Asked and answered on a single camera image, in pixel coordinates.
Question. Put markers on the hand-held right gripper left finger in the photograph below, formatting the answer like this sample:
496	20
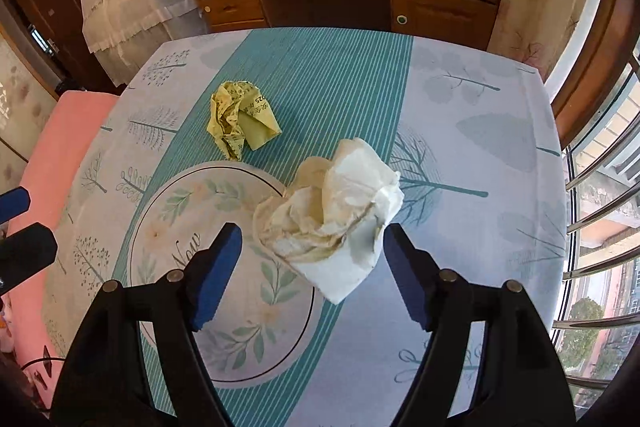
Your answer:
217	279

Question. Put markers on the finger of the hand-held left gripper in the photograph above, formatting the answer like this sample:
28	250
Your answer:
14	203
27	254

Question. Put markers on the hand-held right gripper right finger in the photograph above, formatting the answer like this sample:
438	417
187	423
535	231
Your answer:
407	279

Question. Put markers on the white tissue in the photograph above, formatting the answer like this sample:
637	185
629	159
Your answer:
340	207

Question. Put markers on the pink blanket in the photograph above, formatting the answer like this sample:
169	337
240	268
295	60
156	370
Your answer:
60	132

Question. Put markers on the yellow crumpled paper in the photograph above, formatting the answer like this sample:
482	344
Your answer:
235	122

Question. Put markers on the metal window grille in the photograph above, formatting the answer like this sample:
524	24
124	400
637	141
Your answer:
590	323

